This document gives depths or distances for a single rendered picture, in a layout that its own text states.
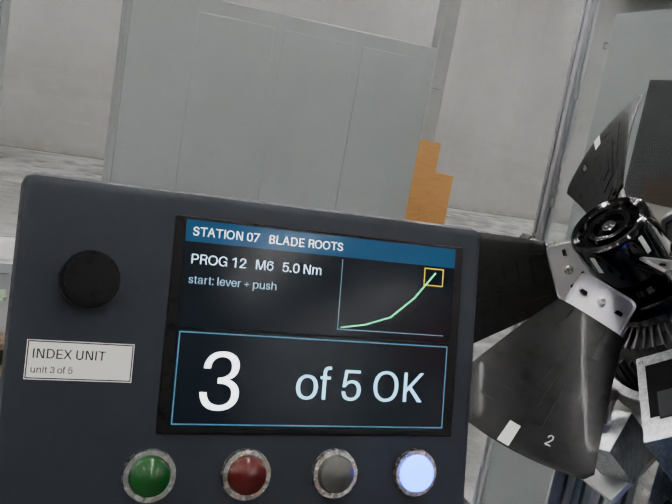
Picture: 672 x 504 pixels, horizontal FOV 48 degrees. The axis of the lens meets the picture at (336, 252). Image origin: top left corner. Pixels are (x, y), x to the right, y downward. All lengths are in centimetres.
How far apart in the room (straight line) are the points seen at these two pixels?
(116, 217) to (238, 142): 601
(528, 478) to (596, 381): 150
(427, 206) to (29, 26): 684
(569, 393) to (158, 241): 77
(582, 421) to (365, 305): 67
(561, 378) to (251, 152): 549
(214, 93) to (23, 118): 691
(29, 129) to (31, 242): 1255
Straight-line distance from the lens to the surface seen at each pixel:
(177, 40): 630
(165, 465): 40
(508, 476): 267
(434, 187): 929
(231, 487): 41
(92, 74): 1290
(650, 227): 115
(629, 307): 117
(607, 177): 136
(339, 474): 43
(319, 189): 663
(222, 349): 40
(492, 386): 108
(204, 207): 40
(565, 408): 107
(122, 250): 40
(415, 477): 45
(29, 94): 1291
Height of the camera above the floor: 131
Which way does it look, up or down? 10 degrees down
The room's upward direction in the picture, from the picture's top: 10 degrees clockwise
